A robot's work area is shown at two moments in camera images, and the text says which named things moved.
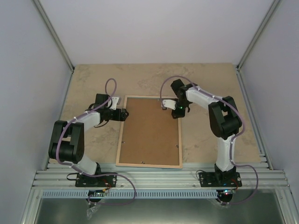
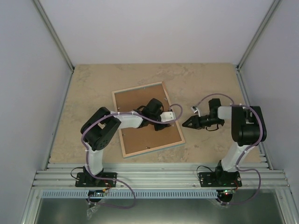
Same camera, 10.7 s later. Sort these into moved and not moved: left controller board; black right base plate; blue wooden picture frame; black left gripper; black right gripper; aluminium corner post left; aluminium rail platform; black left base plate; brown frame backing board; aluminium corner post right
Moved: black left gripper; brown frame backing board; blue wooden picture frame; black right gripper
Not moved: black left base plate; aluminium corner post right; black right base plate; aluminium rail platform; left controller board; aluminium corner post left
